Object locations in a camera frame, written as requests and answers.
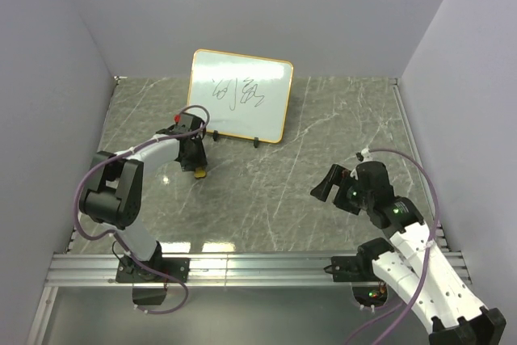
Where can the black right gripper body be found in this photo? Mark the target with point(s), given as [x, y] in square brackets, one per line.
[365, 197]

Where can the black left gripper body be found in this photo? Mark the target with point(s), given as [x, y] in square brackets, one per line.
[197, 157]

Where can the yellow and black eraser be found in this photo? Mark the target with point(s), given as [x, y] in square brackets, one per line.
[200, 172]

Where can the yellow framed whiteboard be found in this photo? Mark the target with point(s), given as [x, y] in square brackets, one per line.
[245, 96]

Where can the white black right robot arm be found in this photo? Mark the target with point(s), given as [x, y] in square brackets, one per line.
[407, 259]

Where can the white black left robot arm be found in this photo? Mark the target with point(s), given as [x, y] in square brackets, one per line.
[111, 193]

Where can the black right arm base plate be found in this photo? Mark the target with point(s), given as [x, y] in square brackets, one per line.
[350, 269]

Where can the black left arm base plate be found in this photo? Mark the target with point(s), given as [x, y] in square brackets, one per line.
[129, 272]

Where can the aluminium rail frame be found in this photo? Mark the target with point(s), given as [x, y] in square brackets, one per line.
[256, 241]

